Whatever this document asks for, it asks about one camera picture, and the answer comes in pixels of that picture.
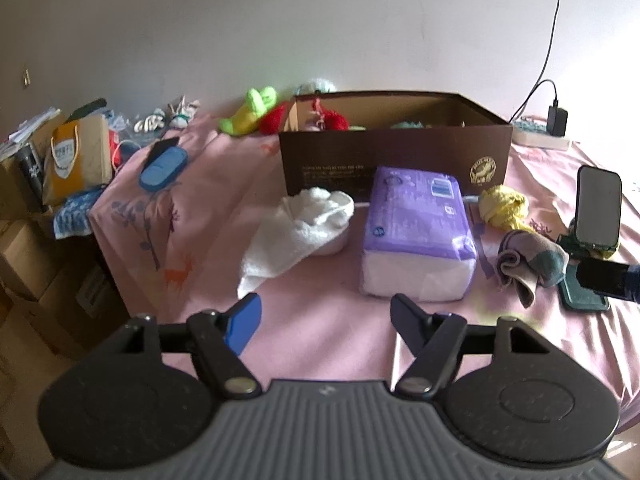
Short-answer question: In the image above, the black smartphone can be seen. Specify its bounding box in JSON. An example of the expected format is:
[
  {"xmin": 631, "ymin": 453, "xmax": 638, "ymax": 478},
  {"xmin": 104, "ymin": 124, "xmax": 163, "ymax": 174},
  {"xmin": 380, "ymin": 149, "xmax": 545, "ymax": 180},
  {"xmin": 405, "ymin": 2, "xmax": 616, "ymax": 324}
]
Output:
[{"xmin": 145, "ymin": 137, "xmax": 180, "ymax": 166}]

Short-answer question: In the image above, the white thin cable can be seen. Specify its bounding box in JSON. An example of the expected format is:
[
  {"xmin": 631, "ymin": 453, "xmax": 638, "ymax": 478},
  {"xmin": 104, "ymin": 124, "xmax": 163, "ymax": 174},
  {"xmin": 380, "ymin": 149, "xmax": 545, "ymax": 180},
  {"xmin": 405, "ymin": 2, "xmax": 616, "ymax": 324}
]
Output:
[{"xmin": 117, "ymin": 140, "xmax": 146, "ymax": 171}]

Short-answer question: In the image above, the grey power cable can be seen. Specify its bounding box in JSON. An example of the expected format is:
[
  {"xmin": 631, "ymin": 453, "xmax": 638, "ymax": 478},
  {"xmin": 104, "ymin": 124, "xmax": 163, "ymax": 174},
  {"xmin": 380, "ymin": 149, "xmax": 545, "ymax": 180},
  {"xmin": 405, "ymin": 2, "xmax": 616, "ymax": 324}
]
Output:
[{"xmin": 510, "ymin": 0, "xmax": 566, "ymax": 123}]

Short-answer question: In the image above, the dark cardboard box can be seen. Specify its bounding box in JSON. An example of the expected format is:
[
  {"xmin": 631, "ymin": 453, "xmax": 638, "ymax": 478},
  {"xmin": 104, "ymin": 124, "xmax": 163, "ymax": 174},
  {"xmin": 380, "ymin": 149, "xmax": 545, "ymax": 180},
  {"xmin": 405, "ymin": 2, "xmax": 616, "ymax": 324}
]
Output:
[{"xmin": 30, "ymin": 240, "xmax": 132, "ymax": 361}]

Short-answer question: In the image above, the black bottle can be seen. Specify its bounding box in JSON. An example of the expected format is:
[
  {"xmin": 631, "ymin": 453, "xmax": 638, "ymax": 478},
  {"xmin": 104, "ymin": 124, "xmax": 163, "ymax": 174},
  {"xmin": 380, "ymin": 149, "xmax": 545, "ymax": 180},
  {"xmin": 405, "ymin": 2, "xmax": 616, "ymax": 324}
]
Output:
[{"xmin": 17, "ymin": 142, "xmax": 46, "ymax": 211}]

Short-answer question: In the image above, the blue oval case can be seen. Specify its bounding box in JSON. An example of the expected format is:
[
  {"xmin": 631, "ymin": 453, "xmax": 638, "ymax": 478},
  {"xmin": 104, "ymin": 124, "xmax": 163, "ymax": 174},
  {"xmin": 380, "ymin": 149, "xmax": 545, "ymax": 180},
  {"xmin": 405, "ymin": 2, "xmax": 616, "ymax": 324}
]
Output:
[{"xmin": 139, "ymin": 147, "xmax": 189, "ymax": 192}]

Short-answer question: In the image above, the grey sock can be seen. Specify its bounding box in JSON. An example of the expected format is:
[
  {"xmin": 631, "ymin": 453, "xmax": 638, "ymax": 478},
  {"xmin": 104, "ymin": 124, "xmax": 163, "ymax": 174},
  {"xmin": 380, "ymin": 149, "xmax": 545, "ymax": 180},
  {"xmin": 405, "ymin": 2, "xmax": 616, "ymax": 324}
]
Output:
[{"xmin": 495, "ymin": 230, "xmax": 571, "ymax": 308}]

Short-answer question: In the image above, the brown cardboard box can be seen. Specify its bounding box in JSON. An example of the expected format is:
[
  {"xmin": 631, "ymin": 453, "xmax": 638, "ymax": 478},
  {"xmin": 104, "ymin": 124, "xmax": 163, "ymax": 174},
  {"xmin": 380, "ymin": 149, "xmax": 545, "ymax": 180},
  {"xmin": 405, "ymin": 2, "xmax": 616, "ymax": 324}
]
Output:
[{"xmin": 278, "ymin": 91, "xmax": 514, "ymax": 197}]

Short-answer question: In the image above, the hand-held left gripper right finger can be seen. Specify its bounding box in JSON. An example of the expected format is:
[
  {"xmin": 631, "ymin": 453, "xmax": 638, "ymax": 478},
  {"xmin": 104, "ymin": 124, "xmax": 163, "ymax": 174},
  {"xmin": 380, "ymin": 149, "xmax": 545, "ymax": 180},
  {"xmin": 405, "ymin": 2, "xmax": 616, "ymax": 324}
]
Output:
[{"xmin": 391, "ymin": 294, "xmax": 548, "ymax": 400}]

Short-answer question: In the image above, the red mesh sponge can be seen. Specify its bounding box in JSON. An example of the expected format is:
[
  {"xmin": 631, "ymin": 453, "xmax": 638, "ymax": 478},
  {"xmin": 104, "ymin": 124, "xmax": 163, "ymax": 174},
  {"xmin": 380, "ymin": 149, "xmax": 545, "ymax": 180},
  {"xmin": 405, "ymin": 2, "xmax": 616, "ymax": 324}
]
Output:
[{"xmin": 311, "ymin": 97, "xmax": 349, "ymax": 132}]

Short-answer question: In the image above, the stack of papers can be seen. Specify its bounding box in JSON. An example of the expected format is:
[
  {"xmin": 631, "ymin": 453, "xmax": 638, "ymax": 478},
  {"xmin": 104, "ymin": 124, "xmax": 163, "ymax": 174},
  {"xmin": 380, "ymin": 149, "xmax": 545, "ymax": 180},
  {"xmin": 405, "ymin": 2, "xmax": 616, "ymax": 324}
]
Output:
[{"xmin": 0, "ymin": 107, "xmax": 61, "ymax": 158}]

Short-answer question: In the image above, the dark green insole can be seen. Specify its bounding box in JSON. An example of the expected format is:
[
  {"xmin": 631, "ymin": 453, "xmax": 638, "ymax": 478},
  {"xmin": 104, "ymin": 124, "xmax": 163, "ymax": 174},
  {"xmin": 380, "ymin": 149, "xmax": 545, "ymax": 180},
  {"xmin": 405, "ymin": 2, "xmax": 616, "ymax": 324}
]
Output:
[{"xmin": 65, "ymin": 98, "xmax": 107, "ymax": 121}]

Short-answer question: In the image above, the white gloves bundle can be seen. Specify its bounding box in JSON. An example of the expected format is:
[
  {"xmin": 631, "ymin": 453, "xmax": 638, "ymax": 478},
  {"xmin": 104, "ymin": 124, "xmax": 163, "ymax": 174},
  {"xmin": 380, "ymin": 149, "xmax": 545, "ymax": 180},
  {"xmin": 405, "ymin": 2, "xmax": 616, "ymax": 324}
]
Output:
[{"xmin": 134, "ymin": 110, "xmax": 166, "ymax": 133}]

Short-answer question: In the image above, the black charger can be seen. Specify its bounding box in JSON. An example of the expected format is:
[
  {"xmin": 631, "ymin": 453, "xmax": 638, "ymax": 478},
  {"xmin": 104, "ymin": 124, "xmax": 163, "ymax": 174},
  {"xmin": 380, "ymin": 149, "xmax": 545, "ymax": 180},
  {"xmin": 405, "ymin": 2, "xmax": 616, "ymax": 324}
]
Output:
[{"xmin": 546, "ymin": 105, "xmax": 568, "ymax": 137}]

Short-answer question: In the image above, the white towel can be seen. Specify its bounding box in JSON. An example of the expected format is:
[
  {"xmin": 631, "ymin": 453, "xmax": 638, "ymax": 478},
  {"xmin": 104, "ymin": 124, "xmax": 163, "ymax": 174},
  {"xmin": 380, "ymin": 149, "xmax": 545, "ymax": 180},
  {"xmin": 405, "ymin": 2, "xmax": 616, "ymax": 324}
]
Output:
[{"xmin": 236, "ymin": 186, "xmax": 356, "ymax": 300}]

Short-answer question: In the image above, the white bunny doll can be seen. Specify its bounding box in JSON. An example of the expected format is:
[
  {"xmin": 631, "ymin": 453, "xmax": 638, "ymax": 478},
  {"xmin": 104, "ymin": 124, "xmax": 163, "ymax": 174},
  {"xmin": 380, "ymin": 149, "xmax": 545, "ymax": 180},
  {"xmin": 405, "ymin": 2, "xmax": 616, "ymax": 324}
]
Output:
[{"xmin": 167, "ymin": 95, "xmax": 201, "ymax": 128}]

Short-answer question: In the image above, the white power strip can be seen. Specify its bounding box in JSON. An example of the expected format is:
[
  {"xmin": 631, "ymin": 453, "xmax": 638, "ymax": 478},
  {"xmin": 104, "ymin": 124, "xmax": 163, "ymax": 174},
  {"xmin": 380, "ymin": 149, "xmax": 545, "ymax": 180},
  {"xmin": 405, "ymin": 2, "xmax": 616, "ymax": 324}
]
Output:
[{"xmin": 510, "ymin": 117, "xmax": 571, "ymax": 151}]

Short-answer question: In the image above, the light cardboard box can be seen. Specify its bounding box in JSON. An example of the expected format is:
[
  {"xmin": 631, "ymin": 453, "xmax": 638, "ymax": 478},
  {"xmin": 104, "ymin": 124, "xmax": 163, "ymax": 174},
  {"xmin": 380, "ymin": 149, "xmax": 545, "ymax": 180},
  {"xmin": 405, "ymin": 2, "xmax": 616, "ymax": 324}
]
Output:
[{"xmin": 0, "ymin": 217, "xmax": 68, "ymax": 306}]

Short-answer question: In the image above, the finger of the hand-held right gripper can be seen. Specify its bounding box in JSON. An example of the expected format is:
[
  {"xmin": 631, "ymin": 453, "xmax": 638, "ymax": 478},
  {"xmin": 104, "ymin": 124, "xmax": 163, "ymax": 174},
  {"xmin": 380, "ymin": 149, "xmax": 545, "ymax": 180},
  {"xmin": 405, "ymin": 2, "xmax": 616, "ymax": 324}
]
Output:
[{"xmin": 575, "ymin": 257, "xmax": 640, "ymax": 305}]

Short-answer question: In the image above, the smartphone on stand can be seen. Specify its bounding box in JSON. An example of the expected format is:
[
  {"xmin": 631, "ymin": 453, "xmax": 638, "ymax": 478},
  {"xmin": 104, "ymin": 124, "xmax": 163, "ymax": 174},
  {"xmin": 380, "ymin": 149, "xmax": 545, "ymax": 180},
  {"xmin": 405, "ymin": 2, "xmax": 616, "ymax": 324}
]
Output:
[{"xmin": 575, "ymin": 165, "xmax": 623, "ymax": 246}]

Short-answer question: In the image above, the yellow cloth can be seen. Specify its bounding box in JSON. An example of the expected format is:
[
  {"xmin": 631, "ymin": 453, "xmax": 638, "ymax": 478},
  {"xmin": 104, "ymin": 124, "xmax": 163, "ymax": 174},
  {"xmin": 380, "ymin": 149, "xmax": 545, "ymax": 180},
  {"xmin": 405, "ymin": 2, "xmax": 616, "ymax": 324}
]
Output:
[{"xmin": 479, "ymin": 185, "xmax": 530, "ymax": 233}]

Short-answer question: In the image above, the purple tissue pack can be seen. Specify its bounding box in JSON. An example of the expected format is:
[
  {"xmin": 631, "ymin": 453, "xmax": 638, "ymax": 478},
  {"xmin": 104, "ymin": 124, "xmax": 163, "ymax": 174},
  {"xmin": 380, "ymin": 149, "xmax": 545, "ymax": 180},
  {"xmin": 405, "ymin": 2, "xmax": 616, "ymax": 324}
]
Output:
[{"xmin": 360, "ymin": 166, "xmax": 480, "ymax": 302}]

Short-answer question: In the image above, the red plush toy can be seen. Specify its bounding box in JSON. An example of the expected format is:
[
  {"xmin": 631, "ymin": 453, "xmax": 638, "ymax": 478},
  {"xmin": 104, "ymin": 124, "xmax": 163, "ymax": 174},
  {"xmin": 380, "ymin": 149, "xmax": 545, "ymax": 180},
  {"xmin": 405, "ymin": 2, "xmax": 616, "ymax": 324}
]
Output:
[{"xmin": 260, "ymin": 101, "xmax": 296, "ymax": 135}]

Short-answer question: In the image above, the dark green phone stand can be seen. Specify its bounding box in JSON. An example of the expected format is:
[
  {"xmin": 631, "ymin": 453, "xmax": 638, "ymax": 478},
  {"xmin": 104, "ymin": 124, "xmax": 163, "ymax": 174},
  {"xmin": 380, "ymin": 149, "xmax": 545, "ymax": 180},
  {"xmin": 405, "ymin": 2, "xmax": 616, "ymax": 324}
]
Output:
[{"xmin": 557, "ymin": 232, "xmax": 621, "ymax": 312}]

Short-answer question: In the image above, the blue white patterned cloth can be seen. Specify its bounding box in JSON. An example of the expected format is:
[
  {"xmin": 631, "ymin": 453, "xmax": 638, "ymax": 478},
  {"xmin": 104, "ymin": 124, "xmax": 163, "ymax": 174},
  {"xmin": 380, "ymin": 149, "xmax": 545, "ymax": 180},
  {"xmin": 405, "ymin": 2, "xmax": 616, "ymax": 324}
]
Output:
[{"xmin": 52, "ymin": 187, "xmax": 106, "ymax": 240}]

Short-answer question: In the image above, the lime yellow plush toy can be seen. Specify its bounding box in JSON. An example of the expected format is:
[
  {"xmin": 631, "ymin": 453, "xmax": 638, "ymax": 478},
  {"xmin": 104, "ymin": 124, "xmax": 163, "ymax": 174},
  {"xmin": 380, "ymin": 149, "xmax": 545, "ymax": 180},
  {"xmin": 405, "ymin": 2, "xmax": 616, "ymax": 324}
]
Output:
[{"xmin": 219, "ymin": 87, "xmax": 278, "ymax": 136}]

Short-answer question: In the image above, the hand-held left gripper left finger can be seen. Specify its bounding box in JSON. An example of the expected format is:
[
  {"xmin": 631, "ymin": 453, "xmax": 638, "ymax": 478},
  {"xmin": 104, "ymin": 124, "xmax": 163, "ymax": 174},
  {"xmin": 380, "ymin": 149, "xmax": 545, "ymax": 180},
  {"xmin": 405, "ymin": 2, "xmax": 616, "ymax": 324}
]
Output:
[{"xmin": 100, "ymin": 292, "xmax": 262, "ymax": 401}]

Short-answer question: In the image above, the yellow and brown paper bag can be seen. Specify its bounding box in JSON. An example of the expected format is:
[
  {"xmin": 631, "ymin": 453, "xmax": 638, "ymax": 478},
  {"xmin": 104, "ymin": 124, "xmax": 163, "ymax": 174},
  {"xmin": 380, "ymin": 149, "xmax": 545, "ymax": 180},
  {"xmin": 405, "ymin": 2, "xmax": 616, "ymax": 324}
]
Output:
[{"xmin": 42, "ymin": 115, "xmax": 113, "ymax": 206}]

